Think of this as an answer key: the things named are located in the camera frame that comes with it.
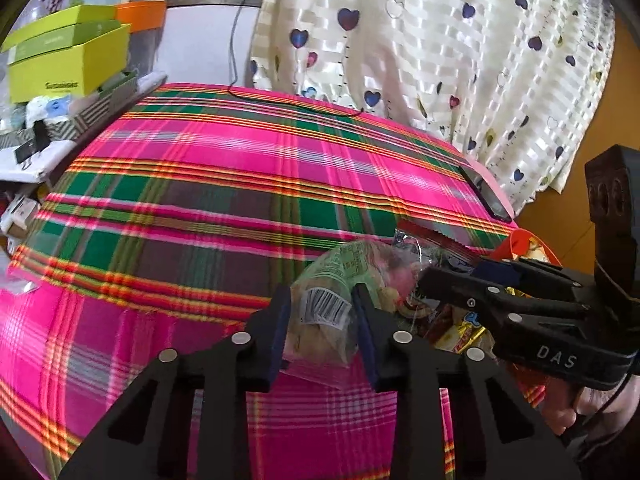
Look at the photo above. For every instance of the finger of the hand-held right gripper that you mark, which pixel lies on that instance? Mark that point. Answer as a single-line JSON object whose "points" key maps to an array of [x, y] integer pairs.
{"points": [[495, 274], [465, 292]]}

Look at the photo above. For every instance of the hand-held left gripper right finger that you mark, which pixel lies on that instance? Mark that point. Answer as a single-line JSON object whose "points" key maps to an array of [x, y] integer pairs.
{"points": [[365, 335]]}

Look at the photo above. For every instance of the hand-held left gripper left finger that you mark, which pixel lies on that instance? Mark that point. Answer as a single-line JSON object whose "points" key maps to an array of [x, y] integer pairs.
{"points": [[280, 330]]}

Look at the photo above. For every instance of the red round container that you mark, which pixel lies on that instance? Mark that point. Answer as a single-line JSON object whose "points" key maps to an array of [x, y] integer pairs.
{"points": [[515, 245]]}

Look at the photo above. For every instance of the clear brown-topped snack packet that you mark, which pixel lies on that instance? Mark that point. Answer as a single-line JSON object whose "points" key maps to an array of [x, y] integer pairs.
{"points": [[415, 260]]}

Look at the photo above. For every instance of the green snack packet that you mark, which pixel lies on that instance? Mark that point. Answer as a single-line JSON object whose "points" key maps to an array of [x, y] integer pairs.
{"points": [[325, 280]]}

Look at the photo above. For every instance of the person's right hand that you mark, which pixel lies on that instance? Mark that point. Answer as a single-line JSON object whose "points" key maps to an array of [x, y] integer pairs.
{"points": [[565, 410]]}

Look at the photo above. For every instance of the black smartphone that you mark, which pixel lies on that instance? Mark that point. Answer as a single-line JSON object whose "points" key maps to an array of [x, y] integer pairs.
{"points": [[487, 195]]}

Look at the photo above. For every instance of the plaid tablecloth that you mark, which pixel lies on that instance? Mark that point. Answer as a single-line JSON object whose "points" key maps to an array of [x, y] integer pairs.
{"points": [[200, 210]]}

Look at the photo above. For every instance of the heart print curtain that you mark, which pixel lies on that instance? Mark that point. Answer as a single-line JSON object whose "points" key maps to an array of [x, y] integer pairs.
{"points": [[425, 60]]}

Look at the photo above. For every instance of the clear plastic piece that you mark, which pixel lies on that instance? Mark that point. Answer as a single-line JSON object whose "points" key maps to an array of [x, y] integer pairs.
{"points": [[20, 286]]}

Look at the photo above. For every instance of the white shelf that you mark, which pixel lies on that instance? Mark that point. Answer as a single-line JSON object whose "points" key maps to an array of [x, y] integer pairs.
{"points": [[55, 157]]}

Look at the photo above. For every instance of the green white striped box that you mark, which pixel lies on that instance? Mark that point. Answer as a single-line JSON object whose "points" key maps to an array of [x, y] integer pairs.
{"points": [[95, 110]]}

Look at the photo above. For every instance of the black binder clip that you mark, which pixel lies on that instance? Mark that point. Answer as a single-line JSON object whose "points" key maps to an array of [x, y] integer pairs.
{"points": [[35, 140]]}

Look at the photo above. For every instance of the white plastic bag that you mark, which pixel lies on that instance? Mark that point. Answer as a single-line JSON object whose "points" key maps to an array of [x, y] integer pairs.
{"points": [[50, 107]]}

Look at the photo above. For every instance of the orange box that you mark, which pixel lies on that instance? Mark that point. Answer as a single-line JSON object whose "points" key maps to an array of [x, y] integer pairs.
{"points": [[142, 15]]}

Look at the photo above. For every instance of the lime green box lid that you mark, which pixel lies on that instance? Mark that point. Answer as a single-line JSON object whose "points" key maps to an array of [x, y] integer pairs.
{"points": [[50, 35]]}

